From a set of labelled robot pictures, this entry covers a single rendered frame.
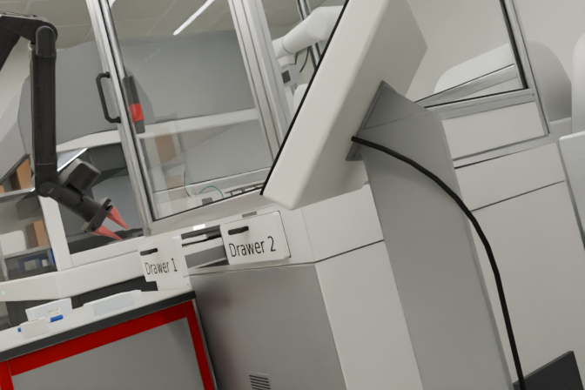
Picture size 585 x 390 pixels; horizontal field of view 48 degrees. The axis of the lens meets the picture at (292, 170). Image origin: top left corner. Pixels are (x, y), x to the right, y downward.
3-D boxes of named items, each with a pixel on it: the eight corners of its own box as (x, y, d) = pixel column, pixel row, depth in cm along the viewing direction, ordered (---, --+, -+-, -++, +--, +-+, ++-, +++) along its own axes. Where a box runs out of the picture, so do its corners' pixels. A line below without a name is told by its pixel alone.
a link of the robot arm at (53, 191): (30, 177, 169) (36, 190, 162) (59, 142, 169) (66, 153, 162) (69, 199, 176) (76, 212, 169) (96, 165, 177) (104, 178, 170)
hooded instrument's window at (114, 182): (57, 272, 247) (29, 155, 249) (-10, 285, 396) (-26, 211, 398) (301, 206, 310) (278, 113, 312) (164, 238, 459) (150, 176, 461)
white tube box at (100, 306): (94, 316, 191) (91, 304, 192) (86, 316, 198) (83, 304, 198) (134, 304, 199) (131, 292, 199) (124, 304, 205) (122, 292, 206)
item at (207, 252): (185, 271, 174) (180, 248, 174) (152, 274, 195) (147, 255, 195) (306, 235, 196) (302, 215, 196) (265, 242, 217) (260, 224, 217)
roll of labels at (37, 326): (47, 330, 187) (43, 316, 187) (50, 331, 181) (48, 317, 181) (21, 338, 184) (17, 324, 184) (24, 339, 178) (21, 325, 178)
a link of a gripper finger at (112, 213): (137, 221, 176) (107, 201, 173) (122, 244, 173) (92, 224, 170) (128, 223, 182) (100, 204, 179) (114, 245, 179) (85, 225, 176)
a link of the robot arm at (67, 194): (50, 194, 172) (50, 199, 167) (67, 174, 173) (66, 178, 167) (72, 209, 175) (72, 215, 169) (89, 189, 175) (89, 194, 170)
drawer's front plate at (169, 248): (183, 278, 171) (173, 237, 172) (145, 281, 195) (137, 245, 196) (189, 276, 172) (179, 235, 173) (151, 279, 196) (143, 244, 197)
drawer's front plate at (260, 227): (285, 258, 152) (272, 212, 152) (229, 265, 176) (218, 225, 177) (291, 256, 153) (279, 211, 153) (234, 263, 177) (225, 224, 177)
